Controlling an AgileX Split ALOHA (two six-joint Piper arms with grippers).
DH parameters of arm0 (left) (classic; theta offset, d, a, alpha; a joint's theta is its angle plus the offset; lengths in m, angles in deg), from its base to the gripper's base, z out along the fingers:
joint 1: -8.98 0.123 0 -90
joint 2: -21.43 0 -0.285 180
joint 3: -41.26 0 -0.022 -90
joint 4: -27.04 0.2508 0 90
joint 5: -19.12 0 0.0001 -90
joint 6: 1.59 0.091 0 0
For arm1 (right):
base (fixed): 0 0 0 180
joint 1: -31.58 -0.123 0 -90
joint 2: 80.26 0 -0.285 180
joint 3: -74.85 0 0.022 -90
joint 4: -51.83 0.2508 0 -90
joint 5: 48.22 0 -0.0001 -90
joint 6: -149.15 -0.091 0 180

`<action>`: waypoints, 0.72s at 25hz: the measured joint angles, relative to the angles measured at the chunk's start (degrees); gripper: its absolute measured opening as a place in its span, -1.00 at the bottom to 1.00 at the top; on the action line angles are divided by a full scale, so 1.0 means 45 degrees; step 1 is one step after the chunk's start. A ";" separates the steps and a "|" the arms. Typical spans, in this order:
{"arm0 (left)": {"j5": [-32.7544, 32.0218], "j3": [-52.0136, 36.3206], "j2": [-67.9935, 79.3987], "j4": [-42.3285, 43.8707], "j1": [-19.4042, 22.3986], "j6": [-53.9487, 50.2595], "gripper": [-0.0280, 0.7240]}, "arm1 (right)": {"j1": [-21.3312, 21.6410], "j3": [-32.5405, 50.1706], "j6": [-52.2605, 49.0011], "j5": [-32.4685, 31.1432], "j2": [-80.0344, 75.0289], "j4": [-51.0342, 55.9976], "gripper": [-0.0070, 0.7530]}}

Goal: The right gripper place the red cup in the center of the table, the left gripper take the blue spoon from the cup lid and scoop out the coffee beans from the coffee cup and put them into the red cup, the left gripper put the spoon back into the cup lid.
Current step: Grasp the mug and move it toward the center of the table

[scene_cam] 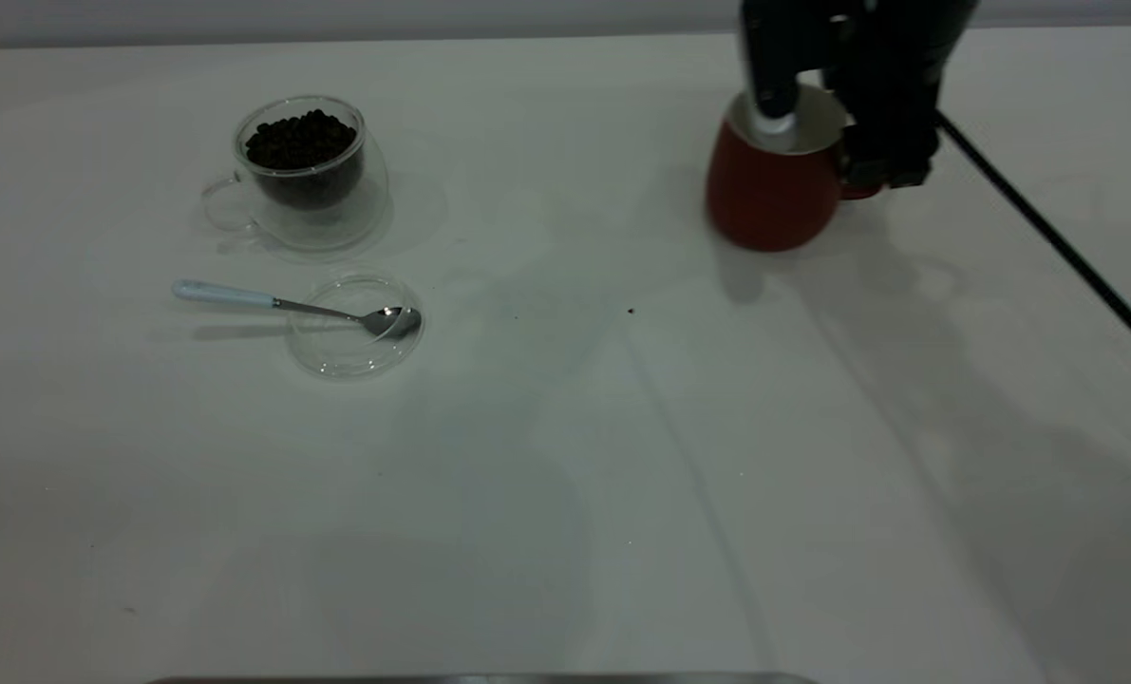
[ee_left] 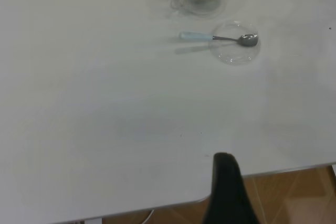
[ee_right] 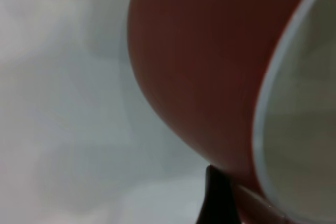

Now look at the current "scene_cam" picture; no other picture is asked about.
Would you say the red ceramic mug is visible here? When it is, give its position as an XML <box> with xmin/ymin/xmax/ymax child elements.
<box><xmin>706</xmin><ymin>84</ymin><xmax>885</xmax><ymax>254</ymax></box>

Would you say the dark coffee beans pile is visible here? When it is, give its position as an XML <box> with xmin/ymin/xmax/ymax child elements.
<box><xmin>245</xmin><ymin>109</ymin><xmax>361</xmax><ymax>211</ymax></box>

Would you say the clear glass cup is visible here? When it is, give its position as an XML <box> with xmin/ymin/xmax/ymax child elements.
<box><xmin>201</xmin><ymin>95</ymin><xmax>391</xmax><ymax>254</ymax></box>

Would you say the clear glass lid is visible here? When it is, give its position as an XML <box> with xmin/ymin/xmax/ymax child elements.
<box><xmin>287</xmin><ymin>274</ymin><xmax>426</xmax><ymax>380</ymax></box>

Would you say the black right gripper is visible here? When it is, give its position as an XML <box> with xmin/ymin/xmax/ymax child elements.
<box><xmin>739</xmin><ymin>0</ymin><xmax>981</xmax><ymax>188</ymax></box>

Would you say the black cable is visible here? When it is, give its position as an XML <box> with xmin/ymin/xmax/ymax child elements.
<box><xmin>935</xmin><ymin>112</ymin><xmax>1131</xmax><ymax>374</ymax></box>

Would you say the metal spoon pale blue handle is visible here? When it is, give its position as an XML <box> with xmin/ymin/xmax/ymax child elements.
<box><xmin>172</xmin><ymin>279</ymin><xmax>424</xmax><ymax>339</ymax></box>

